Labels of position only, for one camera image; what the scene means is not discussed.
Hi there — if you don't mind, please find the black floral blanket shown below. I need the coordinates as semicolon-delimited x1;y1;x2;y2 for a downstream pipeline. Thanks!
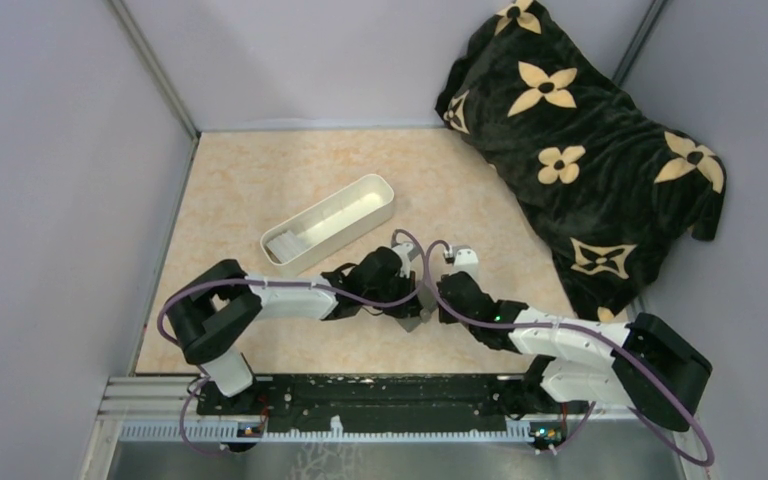
435;1;727;321

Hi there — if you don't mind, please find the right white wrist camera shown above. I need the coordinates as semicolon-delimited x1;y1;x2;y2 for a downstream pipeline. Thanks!
444;245;479;281

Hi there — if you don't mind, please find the white plastic tray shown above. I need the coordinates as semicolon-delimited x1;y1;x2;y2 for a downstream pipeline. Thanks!
260;174;395;276

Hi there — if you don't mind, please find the aluminium frame rail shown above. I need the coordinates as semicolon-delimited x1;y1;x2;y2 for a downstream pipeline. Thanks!
95;374;698;444

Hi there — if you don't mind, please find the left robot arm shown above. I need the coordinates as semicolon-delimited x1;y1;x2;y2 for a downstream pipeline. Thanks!
158;242;423;414

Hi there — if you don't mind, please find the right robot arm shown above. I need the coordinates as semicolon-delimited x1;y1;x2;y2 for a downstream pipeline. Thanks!
437;272;712;432

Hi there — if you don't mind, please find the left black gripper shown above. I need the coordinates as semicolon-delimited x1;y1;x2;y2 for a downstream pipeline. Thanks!
364;269;425;319

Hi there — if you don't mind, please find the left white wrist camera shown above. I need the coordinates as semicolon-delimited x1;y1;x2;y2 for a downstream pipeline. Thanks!
390;241;420;278

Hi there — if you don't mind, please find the stack of white cards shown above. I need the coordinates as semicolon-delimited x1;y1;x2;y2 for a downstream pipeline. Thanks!
266;230;310;264

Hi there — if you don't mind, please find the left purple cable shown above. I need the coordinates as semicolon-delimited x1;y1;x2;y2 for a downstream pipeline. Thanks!
157;228;428;458

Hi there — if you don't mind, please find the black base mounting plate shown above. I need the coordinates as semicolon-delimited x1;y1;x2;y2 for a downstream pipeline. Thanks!
196;374;591;435

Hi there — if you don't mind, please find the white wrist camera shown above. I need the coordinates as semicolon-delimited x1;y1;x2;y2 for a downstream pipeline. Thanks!
390;241;420;278
444;245;479;281

